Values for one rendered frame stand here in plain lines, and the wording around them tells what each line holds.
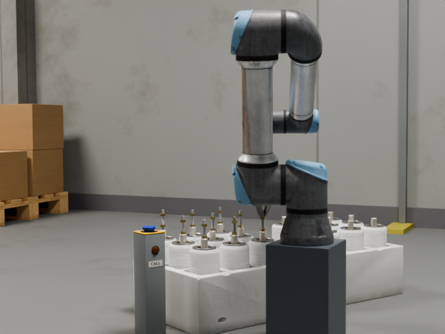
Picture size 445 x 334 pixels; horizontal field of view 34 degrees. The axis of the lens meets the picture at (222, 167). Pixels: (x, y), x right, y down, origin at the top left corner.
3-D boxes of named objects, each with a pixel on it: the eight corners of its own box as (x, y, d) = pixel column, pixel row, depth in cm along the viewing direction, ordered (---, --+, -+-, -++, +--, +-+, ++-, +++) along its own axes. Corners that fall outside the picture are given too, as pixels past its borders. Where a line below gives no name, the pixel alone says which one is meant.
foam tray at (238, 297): (296, 316, 239) (296, 262, 237) (198, 338, 215) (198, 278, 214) (224, 294, 270) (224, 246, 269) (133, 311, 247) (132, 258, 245)
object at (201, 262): (207, 300, 232) (207, 244, 231) (226, 306, 225) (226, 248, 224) (183, 305, 226) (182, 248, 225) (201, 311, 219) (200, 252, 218)
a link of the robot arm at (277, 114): (283, 108, 221) (283, 109, 232) (247, 109, 222) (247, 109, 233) (283, 134, 222) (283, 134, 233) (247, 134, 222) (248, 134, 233)
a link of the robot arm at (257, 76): (285, 211, 200) (286, 8, 188) (231, 211, 201) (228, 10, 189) (285, 199, 212) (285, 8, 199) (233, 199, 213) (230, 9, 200)
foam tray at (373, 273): (403, 293, 269) (403, 245, 268) (324, 309, 248) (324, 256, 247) (331, 276, 302) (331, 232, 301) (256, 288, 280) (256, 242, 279)
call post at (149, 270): (166, 334, 218) (165, 232, 217) (146, 339, 214) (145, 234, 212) (154, 329, 224) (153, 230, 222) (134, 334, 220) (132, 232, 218)
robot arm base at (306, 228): (340, 239, 209) (340, 205, 208) (324, 248, 195) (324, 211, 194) (290, 236, 215) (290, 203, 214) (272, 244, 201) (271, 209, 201)
